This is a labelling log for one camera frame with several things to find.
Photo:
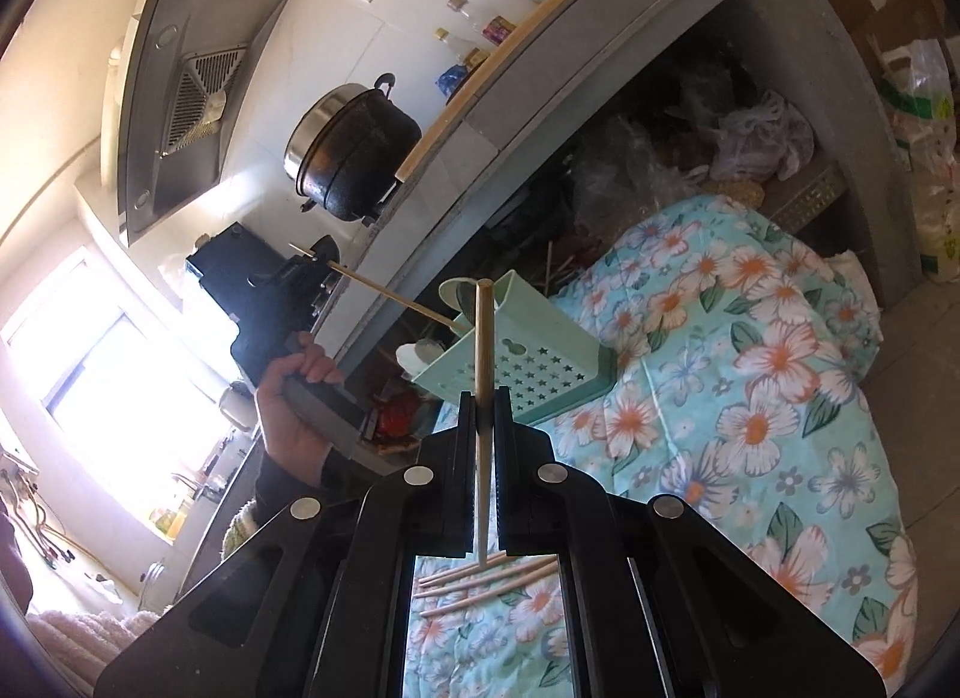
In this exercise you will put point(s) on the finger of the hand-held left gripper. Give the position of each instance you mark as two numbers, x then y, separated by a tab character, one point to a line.
322	259

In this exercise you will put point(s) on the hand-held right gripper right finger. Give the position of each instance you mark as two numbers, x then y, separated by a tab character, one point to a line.
525	488

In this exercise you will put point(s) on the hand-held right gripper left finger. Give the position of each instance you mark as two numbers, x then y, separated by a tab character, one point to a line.
450	488

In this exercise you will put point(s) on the green perforated utensil holder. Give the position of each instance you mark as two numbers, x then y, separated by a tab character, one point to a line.
547	375

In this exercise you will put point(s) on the person's left forearm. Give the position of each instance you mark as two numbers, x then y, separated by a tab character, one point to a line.
277	503

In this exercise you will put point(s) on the person's left hand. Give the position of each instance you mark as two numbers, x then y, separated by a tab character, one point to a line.
289	428

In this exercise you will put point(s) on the black gas stove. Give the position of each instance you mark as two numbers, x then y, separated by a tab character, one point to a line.
375	218

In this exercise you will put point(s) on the tall black appliance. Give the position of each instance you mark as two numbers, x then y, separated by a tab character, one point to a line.
214	255

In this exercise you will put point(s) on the red snack packets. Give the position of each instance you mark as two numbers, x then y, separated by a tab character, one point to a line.
397	420

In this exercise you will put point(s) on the cream electric kettle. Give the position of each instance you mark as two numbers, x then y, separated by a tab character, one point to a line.
236	407

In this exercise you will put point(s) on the black stock pot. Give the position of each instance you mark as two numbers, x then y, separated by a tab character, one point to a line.
360	158

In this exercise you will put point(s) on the steel pot lid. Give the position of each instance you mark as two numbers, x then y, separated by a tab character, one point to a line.
315	124

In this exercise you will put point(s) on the kitchen window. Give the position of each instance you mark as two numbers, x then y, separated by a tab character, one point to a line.
112	398

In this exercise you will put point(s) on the sink faucet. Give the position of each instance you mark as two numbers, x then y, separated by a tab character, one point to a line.
187	488

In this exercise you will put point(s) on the grey range hood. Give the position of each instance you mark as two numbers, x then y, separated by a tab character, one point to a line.
172	105

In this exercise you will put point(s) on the blue plastic bag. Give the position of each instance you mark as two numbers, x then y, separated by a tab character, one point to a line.
451	81

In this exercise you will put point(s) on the yellow cap sauce bottle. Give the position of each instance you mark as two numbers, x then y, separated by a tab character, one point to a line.
465	51

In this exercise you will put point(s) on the floral turquoise blanket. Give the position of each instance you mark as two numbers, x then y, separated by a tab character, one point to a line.
750	368

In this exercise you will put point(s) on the wooden cutting board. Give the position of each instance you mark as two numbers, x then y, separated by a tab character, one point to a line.
510	53

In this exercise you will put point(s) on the dark sauce bottle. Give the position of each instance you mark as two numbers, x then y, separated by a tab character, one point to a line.
496	30

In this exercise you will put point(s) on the concrete kitchen counter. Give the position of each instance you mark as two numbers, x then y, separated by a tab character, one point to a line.
570	83

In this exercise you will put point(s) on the white fluffy garment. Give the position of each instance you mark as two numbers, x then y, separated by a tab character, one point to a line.
90	638

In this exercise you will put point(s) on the metal storage rack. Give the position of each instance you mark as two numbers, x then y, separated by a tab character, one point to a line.
806	199

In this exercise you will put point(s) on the purple plastic bag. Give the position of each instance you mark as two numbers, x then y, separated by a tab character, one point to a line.
757	139

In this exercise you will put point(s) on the white green plastic bag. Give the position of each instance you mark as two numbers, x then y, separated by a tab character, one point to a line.
926	165

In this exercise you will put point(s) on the cardboard box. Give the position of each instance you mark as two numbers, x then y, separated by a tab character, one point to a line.
892	15

